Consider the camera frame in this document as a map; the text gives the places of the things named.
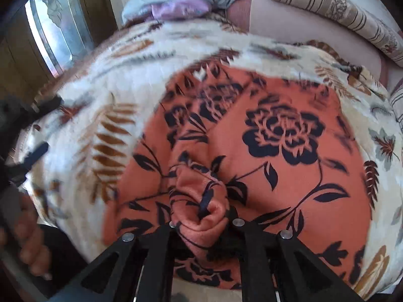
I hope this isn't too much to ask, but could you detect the striped rolled bolster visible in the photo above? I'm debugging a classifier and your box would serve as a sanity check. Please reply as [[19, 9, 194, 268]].
[[273, 0, 402, 67]]

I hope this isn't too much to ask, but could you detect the orange black floral garment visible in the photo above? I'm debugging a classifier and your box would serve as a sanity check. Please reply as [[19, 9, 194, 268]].
[[103, 62, 370, 289]]

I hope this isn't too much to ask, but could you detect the window with glass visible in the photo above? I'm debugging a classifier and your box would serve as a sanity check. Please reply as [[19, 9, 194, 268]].
[[25, 0, 94, 77]]

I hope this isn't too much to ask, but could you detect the cream leaf pattern blanket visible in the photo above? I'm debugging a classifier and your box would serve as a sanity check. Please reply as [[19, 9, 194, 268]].
[[18, 19, 402, 299]]

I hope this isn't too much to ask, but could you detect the purple floral cloth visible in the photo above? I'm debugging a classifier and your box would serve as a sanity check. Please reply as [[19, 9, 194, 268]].
[[151, 0, 212, 20]]

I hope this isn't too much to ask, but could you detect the pink bed sheet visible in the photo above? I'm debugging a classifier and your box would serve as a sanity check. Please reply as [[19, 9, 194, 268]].
[[226, 0, 402, 91]]

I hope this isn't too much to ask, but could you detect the left hand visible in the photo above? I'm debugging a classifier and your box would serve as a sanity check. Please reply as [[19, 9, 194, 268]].
[[12, 192, 53, 281]]

